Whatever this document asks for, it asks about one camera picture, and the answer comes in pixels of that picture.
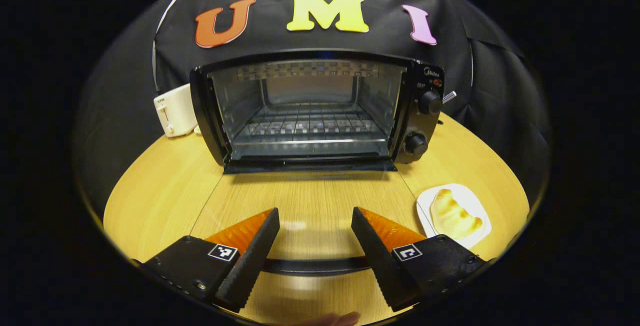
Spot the black backdrop cloth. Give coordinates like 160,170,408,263
72,0,551,216

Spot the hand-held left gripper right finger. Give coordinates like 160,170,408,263
351,206,488,312

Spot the white plate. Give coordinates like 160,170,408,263
416,183,493,250

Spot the golden bread roll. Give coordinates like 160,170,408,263
431,188,484,240

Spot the white toaster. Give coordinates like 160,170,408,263
153,83,199,138

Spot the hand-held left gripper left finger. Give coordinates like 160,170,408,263
132,208,281,312

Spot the black electric oven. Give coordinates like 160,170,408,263
189,48,446,276

